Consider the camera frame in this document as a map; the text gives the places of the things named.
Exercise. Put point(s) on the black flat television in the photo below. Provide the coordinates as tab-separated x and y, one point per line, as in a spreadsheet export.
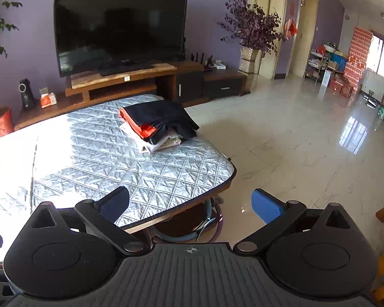
118	32

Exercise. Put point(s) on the wooden television stand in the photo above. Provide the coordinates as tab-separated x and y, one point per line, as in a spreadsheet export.
124	83

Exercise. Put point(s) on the black tabletop speaker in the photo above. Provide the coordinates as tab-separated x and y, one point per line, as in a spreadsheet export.
27	96

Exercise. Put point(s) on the red hanging ornament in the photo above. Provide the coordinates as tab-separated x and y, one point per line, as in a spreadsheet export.
290	28

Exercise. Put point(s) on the navy pants with orange stripe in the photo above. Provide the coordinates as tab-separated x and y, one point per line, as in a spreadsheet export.
166	116

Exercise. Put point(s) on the small white box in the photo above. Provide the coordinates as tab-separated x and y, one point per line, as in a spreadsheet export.
220	65

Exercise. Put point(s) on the white wall socket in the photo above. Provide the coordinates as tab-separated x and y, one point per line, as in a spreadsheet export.
43	90

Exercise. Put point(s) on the woven floor vase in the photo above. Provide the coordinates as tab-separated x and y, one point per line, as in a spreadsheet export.
250	60

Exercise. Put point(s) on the black router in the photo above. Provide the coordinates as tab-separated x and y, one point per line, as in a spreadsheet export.
202	62

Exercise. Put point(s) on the metal storage rack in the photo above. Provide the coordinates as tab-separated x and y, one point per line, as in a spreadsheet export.
323	60

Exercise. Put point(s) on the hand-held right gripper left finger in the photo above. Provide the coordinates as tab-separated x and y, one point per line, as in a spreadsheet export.
115	203

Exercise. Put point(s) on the red plant pot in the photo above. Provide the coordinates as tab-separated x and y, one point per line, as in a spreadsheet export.
1	124

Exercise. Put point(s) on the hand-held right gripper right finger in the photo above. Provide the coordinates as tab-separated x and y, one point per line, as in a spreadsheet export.
266	205

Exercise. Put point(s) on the purple dried plant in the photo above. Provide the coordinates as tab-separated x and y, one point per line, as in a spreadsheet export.
252	25

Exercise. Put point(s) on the folded white clothes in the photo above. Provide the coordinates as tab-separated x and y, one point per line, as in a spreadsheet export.
153	147

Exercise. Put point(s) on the white leaning board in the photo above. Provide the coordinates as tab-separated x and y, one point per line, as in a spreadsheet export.
325	78

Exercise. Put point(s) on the stack of red boxes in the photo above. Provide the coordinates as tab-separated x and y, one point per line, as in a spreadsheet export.
358	57

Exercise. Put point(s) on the orange tissue box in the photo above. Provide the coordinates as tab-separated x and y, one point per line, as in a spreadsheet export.
48	100

